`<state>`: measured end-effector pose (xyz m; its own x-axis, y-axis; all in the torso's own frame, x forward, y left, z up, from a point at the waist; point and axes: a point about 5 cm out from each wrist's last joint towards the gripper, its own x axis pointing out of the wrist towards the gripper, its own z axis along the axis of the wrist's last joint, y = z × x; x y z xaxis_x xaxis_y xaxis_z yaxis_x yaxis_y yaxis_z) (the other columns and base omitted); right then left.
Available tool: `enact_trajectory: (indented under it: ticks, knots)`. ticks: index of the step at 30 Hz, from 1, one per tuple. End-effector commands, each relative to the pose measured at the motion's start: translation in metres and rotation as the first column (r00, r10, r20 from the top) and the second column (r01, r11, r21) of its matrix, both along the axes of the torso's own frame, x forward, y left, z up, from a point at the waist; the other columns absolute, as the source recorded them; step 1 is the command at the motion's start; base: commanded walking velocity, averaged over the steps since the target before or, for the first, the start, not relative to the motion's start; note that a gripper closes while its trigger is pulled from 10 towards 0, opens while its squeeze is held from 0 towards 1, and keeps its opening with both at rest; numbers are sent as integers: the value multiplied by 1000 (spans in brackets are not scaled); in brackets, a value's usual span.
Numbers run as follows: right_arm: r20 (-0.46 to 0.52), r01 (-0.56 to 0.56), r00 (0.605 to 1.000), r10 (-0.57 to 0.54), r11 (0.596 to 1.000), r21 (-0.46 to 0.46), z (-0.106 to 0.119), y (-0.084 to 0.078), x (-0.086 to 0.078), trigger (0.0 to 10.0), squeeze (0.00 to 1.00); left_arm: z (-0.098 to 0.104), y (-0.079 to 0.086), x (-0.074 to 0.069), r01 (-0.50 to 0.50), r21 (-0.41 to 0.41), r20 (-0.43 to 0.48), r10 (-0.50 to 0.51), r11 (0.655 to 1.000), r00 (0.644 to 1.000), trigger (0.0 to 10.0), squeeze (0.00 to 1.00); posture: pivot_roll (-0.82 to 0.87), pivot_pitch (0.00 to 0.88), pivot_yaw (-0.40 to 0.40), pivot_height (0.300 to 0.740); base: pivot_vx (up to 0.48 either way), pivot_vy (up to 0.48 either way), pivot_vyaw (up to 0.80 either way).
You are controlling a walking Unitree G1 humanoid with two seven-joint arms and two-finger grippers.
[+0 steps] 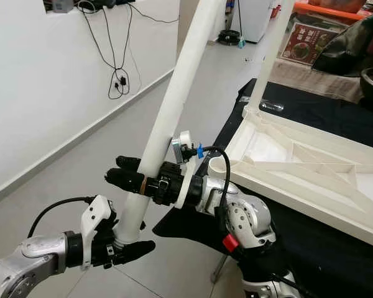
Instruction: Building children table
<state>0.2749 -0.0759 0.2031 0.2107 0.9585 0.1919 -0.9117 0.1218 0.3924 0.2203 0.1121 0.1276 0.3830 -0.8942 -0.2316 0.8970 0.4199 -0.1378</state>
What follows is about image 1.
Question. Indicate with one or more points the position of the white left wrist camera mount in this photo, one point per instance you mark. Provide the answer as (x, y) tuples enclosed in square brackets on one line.
[(96, 226)]

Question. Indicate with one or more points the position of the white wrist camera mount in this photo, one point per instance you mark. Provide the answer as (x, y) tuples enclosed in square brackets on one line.
[(184, 195), (96, 226)]

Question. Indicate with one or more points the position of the white plastic children table top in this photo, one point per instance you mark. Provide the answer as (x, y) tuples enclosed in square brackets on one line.
[(304, 167)]

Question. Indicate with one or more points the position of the checked cloth covered bench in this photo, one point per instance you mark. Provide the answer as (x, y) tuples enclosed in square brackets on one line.
[(311, 77)]

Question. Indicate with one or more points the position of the white fridge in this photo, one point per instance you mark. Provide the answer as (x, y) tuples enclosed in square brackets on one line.
[(255, 18)]

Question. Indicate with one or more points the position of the grey plastic bin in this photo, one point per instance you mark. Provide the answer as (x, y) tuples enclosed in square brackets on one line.
[(62, 5)]

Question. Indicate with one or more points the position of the black robot vacuum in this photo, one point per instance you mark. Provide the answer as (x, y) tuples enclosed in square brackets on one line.
[(227, 36)]

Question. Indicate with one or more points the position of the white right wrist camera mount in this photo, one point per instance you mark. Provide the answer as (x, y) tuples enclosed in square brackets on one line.
[(184, 195)]

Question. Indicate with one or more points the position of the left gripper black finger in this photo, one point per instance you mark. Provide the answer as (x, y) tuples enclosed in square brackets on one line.
[(135, 251)]

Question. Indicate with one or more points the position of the black bag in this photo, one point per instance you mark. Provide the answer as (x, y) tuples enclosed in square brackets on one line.
[(351, 43)]

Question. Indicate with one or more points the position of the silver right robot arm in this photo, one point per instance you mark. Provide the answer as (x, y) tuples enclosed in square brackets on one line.
[(248, 220)]

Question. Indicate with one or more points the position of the tan rubber band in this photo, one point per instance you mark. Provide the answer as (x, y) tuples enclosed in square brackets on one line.
[(143, 184)]

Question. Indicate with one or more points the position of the black tablecloth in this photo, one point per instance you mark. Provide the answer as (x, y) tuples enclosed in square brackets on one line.
[(317, 105)]

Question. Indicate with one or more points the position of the black power adapter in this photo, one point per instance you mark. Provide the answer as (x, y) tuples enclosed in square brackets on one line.
[(121, 79)]

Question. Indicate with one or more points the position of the orange lidded clear bin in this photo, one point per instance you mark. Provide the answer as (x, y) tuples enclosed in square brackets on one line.
[(329, 11)]

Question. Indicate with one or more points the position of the metal folding table leg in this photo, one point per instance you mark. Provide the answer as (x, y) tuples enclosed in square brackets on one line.
[(219, 270)]

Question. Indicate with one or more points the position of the teal headed mop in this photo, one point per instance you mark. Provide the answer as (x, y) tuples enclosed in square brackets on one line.
[(239, 42)]

